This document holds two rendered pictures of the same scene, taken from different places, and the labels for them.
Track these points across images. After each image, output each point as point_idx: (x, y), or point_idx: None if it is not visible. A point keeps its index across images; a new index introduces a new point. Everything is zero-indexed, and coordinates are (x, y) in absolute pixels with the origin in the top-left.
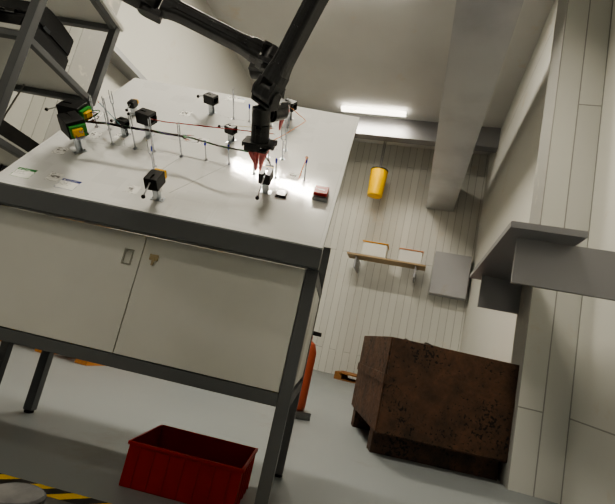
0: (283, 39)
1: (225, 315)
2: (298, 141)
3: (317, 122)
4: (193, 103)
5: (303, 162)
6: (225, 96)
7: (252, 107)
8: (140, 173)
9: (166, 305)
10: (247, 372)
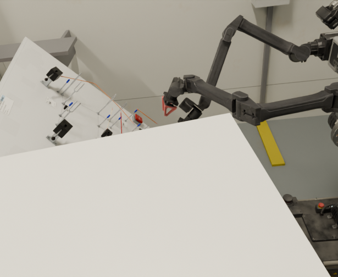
0: (217, 78)
1: None
2: (82, 99)
3: (45, 68)
4: (29, 151)
5: (107, 111)
6: None
7: (200, 114)
8: None
9: None
10: None
